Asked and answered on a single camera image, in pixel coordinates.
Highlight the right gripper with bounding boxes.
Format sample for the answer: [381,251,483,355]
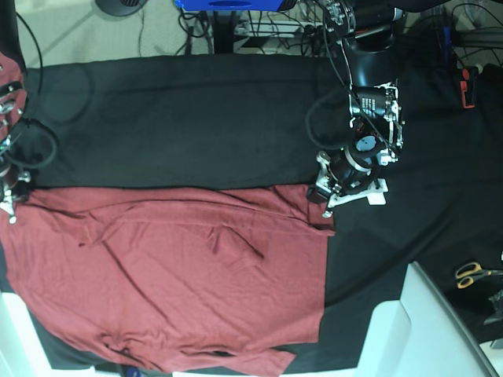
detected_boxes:
[1,170,31,224]

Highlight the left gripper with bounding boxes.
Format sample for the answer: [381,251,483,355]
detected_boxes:
[306,151,381,218]

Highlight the maroon long-sleeve T-shirt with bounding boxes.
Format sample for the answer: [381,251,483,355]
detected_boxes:
[0,53,337,377]

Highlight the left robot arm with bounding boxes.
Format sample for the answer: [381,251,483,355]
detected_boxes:
[305,1,404,218]

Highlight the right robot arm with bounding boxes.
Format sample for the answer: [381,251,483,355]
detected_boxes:
[1,1,58,224]

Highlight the black table cloth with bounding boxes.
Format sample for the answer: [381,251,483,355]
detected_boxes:
[0,54,503,372]

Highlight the white power strip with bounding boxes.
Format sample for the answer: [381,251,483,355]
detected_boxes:
[234,20,321,38]

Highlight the orange black clamp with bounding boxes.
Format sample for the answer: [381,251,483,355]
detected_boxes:
[459,66,481,109]

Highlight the crumpled black plastic piece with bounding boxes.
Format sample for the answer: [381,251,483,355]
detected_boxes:
[483,290,503,325]

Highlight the dark round fan base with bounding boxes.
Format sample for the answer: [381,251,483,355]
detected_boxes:
[95,0,147,17]

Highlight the blue clamp at bottom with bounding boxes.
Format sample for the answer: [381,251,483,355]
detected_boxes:
[121,365,143,377]

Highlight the blue plastic box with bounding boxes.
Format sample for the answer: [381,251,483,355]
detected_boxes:
[174,0,283,12]

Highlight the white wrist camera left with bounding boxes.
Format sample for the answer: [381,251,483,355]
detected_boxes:
[366,178,388,206]

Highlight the yellow-handled scissors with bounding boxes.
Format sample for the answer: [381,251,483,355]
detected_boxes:
[454,262,502,290]

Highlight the black stand post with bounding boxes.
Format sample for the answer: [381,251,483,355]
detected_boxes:
[211,11,239,54]

